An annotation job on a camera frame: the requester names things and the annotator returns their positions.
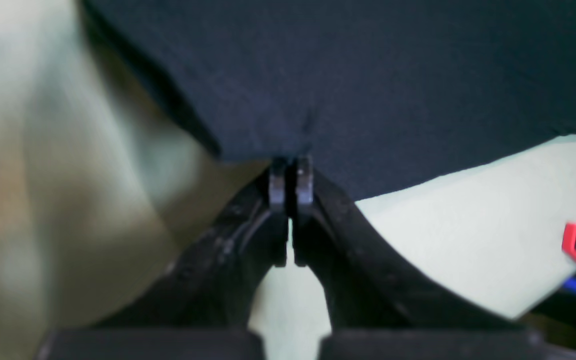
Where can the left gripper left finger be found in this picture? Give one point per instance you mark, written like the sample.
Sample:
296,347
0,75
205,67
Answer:
214,280

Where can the dark navy T-shirt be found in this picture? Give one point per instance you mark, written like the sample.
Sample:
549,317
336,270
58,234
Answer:
384,94

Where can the light green table cloth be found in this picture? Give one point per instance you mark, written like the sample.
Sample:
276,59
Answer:
99,191

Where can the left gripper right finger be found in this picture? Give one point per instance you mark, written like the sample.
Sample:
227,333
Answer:
367,284

